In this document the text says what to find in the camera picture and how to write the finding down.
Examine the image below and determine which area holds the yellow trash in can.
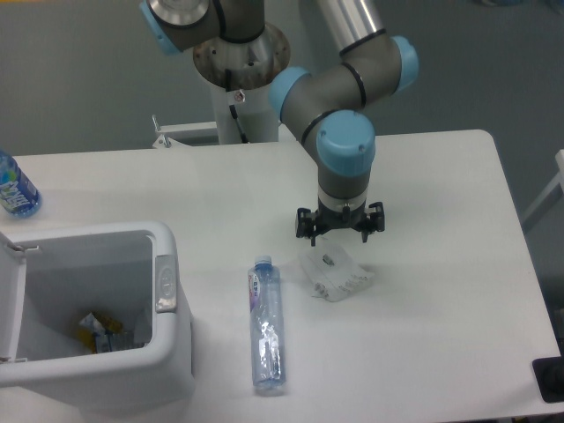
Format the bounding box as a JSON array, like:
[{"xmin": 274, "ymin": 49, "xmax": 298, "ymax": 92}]
[{"xmin": 77, "ymin": 312, "xmax": 136, "ymax": 353}]

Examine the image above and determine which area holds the black clamp at table edge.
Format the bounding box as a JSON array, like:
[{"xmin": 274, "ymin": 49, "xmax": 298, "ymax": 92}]
[{"xmin": 532, "ymin": 356, "xmax": 563, "ymax": 404}]

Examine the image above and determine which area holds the white pedestal foot bracket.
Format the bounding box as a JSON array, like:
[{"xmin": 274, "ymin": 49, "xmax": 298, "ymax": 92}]
[{"xmin": 151, "ymin": 114, "xmax": 286, "ymax": 149}]

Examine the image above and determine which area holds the blue labelled water bottle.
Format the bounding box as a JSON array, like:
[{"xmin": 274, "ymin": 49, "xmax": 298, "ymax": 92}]
[{"xmin": 1, "ymin": 151, "xmax": 41, "ymax": 218}]

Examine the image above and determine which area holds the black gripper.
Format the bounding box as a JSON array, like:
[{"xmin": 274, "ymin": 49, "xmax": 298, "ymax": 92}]
[{"xmin": 295, "ymin": 198, "xmax": 385, "ymax": 247}]

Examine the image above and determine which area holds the white plastic wrapper bag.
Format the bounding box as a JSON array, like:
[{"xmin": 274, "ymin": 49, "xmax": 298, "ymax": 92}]
[{"xmin": 299, "ymin": 237, "xmax": 375, "ymax": 302}]

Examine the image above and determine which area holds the white frame at right edge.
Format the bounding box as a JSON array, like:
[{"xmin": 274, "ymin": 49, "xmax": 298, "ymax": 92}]
[{"xmin": 521, "ymin": 150, "xmax": 563, "ymax": 234}]

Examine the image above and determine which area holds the black cable on pedestal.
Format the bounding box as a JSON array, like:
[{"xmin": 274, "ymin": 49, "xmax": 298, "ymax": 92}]
[{"xmin": 224, "ymin": 68, "xmax": 250, "ymax": 145}]

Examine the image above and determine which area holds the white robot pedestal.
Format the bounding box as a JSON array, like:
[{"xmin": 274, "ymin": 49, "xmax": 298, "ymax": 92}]
[{"xmin": 193, "ymin": 23, "xmax": 291, "ymax": 126}]

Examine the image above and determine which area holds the crushed clear plastic bottle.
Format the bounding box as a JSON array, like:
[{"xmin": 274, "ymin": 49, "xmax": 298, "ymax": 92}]
[{"xmin": 248, "ymin": 255, "xmax": 286, "ymax": 393}]

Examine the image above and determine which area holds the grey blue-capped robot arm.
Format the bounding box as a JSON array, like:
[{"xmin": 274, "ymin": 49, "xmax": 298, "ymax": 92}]
[{"xmin": 139, "ymin": 1, "xmax": 419, "ymax": 240}]

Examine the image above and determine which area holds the white trash can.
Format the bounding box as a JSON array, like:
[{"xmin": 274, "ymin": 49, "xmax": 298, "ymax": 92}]
[{"xmin": 1, "ymin": 221, "xmax": 195, "ymax": 411}]

